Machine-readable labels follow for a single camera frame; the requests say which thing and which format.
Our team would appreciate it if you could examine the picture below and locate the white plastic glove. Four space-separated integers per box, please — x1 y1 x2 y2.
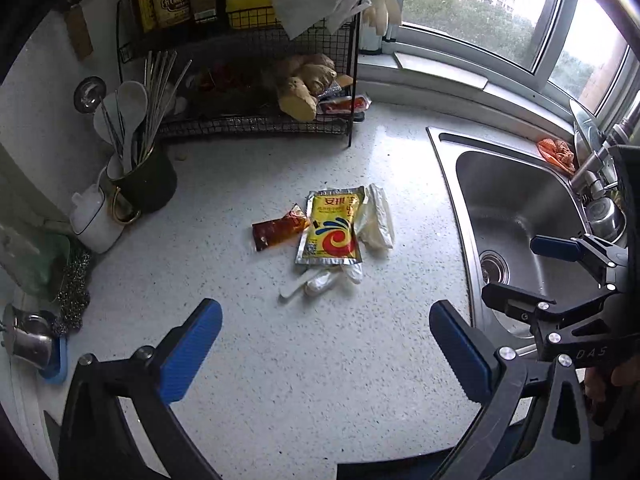
354 183 396 250

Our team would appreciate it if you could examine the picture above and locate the chrome kitchen faucet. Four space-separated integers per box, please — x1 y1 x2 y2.
570 94 639 195

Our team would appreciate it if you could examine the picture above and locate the person right hand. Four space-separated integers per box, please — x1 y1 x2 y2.
584 356 640 402

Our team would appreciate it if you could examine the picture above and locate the stainless steel sink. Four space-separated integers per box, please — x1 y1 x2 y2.
427 128 626 359

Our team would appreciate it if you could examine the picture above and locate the orange cloth by faucet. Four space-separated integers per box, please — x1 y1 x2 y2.
537 138 575 177

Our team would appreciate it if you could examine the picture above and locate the steel wool scrubber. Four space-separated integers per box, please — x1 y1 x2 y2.
52 245 92 337

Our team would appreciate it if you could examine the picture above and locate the red sauce packet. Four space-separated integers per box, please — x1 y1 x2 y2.
252 204 310 252

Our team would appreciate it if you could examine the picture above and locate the white plastic spoon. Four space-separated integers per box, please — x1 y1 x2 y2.
279 266 323 300

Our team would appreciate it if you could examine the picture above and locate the white ceramic pot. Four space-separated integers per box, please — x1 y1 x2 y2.
70 183 124 254

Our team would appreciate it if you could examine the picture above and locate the black utensil holder mug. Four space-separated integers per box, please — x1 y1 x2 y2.
107 148 177 226

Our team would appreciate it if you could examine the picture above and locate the yellow seasoning packet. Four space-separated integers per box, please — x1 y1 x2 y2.
295 186 364 266

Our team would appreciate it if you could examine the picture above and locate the ginger root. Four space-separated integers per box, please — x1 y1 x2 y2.
262 53 355 122

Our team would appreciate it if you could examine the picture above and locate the black wire rack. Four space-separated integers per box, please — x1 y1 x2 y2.
118 8 364 144

